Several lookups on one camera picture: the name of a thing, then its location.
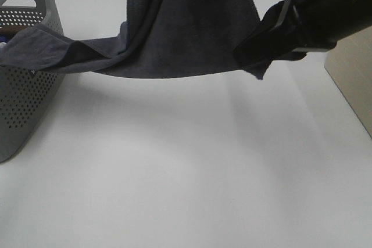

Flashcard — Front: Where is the dark grey towel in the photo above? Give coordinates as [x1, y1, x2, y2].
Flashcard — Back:
[0, 0, 307, 82]

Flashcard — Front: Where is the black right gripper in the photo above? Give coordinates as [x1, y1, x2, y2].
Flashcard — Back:
[233, 0, 371, 67]

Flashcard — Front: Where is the beige fabric storage box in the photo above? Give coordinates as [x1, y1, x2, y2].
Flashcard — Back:
[324, 27, 371, 134]

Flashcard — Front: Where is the grey perforated plastic basket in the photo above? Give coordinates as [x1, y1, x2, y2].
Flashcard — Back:
[1, 0, 64, 162]

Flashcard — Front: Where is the blue microfibre cloth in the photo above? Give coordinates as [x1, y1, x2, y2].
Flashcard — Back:
[0, 35, 8, 48]

